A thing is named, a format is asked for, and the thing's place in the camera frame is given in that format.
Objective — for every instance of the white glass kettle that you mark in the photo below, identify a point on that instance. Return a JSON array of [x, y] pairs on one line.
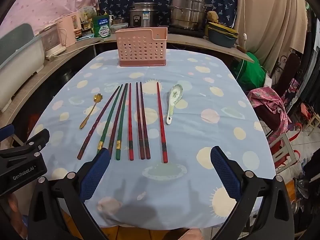
[[52, 40]]

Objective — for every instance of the white carton box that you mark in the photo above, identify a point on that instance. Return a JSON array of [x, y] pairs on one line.
[[87, 11]]

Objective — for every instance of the green chopstick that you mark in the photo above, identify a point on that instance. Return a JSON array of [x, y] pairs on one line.
[[111, 116], [122, 125]]

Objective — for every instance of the small glass lid pot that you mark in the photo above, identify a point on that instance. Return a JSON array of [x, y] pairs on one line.
[[119, 19]]

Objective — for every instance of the wooden counter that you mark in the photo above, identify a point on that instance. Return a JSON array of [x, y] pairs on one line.
[[200, 44]]

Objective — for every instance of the pink perforated utensil holder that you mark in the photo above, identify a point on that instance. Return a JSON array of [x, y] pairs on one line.
[[141, 47]]

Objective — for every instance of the steel rice cooker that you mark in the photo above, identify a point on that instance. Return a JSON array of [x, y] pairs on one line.
[[143, 15]]

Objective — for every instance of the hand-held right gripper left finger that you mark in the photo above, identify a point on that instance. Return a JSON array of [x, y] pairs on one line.
[[96, 175]]

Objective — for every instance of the blue bowl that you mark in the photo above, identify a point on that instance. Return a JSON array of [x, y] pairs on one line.
[[221, 41]]

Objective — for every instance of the gold flower spoon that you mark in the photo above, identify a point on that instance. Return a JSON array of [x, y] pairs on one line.
[[97, 98]]

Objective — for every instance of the clear oil bottle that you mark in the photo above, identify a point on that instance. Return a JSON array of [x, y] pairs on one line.
[[87, 22]]

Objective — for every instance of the green plastic bag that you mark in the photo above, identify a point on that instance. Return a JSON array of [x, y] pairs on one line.
[[250, 71]]

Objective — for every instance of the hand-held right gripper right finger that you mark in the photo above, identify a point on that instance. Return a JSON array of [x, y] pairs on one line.
[[225, 172]]

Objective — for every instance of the maroon chopstick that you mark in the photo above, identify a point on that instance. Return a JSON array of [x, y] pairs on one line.
[[100, 120], [118, 116]]

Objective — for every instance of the brown loofah sponge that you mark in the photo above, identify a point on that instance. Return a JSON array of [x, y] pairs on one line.
[[212, 16]]

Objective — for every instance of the red chopstick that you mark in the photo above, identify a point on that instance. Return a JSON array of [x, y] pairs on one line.
[[130, 122], [161, 122]]

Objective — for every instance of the wet wipes packet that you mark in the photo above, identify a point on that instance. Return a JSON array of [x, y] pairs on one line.
[[85, 38]]

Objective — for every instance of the dark brown chopstick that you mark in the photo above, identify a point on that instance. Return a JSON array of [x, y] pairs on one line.
[[144, 120], [139, 120]]

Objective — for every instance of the steel steamer pot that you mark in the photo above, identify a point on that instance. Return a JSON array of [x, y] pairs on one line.
[[187, 10]]

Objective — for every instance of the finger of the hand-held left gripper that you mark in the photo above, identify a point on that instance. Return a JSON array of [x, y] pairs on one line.
[[37, 140], [6, 130]]

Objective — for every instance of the pink electric kettle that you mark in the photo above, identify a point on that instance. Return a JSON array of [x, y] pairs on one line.
[[67, 30]]

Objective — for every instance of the black induction cooker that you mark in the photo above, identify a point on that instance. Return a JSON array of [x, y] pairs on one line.
[[186, 31]]

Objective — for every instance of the pink spotted sheet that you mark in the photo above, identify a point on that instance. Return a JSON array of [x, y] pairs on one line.
[[50, 2]]

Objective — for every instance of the red and white stool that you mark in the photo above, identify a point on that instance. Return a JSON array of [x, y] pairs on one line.
[[285, 150]]

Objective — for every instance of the beige curtain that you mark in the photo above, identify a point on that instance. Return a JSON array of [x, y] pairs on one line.
[[270, 17]]

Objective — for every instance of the white dish box blue lid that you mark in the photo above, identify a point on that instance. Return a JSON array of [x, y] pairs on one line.
[[17, 60]]

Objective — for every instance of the white floral ceramic spoon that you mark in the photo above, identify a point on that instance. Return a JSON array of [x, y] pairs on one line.
[[176, 91]]

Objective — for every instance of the pink floral cloth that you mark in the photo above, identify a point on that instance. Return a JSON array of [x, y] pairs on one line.
[[270, 100]]

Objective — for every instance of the green tin can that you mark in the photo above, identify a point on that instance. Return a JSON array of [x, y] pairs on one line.
[[102, 27]]

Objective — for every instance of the yellow bowl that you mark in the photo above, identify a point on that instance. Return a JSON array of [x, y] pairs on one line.
[[222, 28]]

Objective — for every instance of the yellow pump bottle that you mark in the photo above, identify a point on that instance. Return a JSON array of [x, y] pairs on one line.
[[105, 13]]

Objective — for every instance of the glass food container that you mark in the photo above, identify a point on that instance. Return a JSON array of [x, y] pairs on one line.
[[120, 28]]

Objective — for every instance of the blue polka dot tablecloth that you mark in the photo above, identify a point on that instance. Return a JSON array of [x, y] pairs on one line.
[[200, 135]]

